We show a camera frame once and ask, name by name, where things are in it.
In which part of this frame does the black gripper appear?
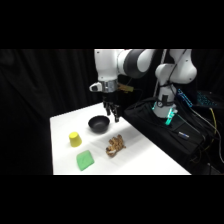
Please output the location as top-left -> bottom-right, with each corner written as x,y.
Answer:
101,90 -> 121,123

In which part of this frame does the green triangle block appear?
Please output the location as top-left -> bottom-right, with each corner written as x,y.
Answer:
75,149 -> 96,172

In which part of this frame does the black bowl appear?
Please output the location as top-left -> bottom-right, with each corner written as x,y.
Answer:
87,115 -> 111,134

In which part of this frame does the brown plush toy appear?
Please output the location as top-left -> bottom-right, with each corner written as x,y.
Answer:
105,134 -> 127,158

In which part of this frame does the yellow cup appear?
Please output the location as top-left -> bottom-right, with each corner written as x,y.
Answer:
68,131 -> 83,148

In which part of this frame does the black robot stand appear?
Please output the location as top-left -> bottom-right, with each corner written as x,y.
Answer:
123,97 -> 208,174

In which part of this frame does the green status light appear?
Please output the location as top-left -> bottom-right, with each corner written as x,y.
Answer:
164,108 -> 177,126

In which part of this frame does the blue lit panel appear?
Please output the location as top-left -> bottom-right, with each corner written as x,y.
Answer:
176,87 -> 195,108

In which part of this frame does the small white blue device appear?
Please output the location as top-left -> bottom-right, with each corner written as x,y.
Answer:
177,131 -> 191,139

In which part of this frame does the black curtain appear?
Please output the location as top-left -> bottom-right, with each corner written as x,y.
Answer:
0,49 -> 224,176

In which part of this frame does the laptop with blue keyboard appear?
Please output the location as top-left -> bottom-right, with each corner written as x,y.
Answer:
195,89 -> 224,110

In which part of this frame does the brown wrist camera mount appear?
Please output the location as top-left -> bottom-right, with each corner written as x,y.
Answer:
117,83 -> 134,94

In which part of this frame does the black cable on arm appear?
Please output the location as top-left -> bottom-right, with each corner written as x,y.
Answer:
153,49 -> 188,108

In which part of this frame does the yellow cable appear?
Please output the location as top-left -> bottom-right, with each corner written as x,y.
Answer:
208,107 -> 224,141

